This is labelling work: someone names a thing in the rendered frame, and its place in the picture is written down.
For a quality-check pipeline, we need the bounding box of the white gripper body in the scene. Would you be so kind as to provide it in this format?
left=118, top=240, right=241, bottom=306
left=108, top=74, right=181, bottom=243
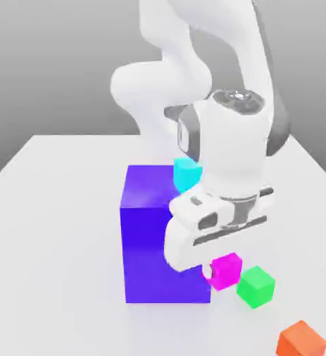
left=163, top=215, right=269, bottom=273

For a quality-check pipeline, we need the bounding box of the small magenta cube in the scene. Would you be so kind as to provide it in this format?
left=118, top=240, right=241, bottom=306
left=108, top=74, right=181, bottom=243
left=206, top=252, right=243, bottom=292

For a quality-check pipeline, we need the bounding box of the small green cube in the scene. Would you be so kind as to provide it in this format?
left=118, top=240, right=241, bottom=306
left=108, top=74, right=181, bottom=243
left=236, top=265, right=277, bottom=310

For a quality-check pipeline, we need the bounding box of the small cyan cube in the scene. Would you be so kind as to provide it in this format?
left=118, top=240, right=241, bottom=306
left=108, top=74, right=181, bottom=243
left=172, top=156, right=203, bottom=195

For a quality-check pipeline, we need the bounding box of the small orange cube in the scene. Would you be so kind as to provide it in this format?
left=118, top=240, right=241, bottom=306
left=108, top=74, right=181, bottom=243
left=275, top=319, right=326, bottom=356

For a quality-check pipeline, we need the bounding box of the large purple box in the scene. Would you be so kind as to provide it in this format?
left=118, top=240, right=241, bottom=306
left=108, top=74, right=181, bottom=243
left=120, top=164, right=213, bottom=305

